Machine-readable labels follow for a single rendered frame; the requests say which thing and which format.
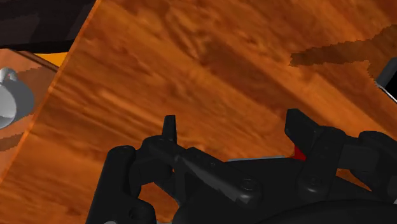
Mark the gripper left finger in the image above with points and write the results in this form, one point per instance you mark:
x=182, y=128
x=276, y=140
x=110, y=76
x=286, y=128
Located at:
x=214, y=173

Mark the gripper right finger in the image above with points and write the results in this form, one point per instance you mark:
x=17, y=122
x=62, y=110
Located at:
x=325, y=149

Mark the orange wooden chest of drawers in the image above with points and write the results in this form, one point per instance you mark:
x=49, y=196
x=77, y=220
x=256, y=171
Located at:
x=198, y=80

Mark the black flat device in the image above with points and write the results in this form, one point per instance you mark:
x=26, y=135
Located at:
x=389, y=74

